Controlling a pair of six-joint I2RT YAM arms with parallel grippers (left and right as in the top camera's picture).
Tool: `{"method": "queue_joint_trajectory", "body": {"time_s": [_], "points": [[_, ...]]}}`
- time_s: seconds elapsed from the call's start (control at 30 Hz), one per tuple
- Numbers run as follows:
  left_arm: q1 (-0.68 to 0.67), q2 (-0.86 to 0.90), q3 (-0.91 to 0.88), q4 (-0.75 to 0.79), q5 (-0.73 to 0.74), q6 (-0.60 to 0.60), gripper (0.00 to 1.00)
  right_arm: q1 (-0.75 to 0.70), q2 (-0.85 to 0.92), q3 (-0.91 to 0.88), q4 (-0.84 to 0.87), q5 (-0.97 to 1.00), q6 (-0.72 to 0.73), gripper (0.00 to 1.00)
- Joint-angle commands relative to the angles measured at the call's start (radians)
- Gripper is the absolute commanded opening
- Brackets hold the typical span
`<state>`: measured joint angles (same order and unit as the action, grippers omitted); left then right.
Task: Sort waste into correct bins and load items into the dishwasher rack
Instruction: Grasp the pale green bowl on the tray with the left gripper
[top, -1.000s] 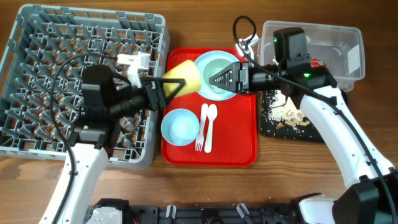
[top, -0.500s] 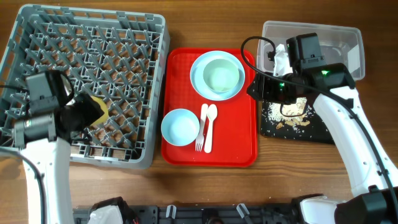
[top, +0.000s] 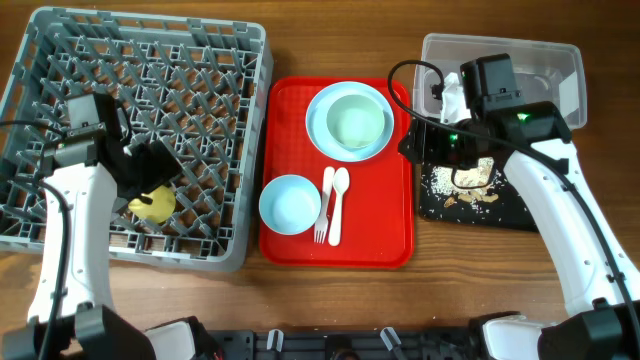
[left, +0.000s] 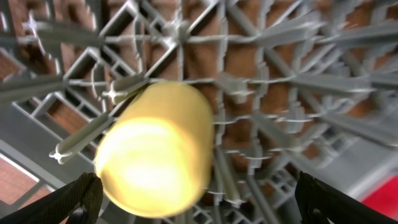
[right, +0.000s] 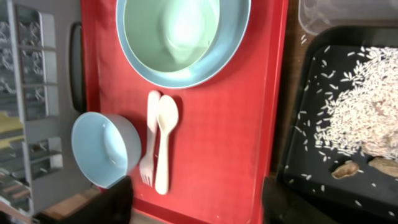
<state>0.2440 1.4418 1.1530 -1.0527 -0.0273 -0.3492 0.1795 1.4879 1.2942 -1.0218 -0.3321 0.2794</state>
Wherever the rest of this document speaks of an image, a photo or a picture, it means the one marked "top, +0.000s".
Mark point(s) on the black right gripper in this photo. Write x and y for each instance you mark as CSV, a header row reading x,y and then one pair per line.
x,y
424,145

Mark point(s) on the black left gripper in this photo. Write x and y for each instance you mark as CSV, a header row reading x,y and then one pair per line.
x,y
159,174

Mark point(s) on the white napkin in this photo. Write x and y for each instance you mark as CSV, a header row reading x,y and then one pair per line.
x,y
454,108

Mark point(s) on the rice and food scraps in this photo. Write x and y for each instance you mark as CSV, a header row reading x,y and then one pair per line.
x,y
472,187

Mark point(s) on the yellow plastic cup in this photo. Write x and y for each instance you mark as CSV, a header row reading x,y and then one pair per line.
x,y
156,206

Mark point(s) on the green bowl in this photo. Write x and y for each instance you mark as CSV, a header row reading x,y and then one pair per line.
x,y
355,121

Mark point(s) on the light blue small bowl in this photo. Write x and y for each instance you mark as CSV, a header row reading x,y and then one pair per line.
x,y
289,204

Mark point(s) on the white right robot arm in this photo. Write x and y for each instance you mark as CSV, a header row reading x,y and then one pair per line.
x,y
532,141

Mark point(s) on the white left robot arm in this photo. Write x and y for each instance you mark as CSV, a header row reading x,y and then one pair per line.
x,y
87,175

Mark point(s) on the black waste tray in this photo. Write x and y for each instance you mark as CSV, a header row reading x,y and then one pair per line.
x,y
509,211

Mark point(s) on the grey plastic dishwasher rack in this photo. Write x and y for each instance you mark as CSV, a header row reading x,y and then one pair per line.
x,y
199,86

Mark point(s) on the clear plastic waste bin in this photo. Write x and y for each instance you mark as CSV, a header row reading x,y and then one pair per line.
x,y
544,71

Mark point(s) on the red plastic tray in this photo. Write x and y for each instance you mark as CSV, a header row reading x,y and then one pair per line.
x,y
378,214

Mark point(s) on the light blue plate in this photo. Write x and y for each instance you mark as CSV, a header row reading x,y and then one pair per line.
x,y
316,117

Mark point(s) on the white plastic spoon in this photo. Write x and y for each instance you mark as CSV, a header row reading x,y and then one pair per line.
x,y
341,183

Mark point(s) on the white plastic fork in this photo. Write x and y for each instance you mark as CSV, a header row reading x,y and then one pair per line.
x,y
322,222

